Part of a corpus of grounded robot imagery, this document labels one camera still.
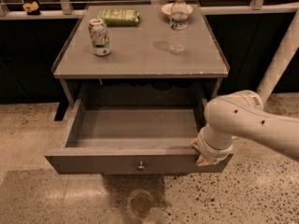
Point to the green white soda can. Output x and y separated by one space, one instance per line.
99 36

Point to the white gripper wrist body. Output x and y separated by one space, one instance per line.
209 150

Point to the clear plastic water bottle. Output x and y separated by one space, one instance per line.
179 24

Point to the yellow object on ledge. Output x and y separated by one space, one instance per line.
31 8

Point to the grey top drawer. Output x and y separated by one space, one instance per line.
124 133

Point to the grey drawer cabinet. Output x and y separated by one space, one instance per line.
142 51

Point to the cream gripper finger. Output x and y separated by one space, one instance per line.
202 161

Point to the white bowl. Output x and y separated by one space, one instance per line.
166 9

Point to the metal railing ledge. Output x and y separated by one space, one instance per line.
40 13

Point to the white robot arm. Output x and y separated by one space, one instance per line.
241 114

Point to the green snack bag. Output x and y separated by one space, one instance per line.
119 17

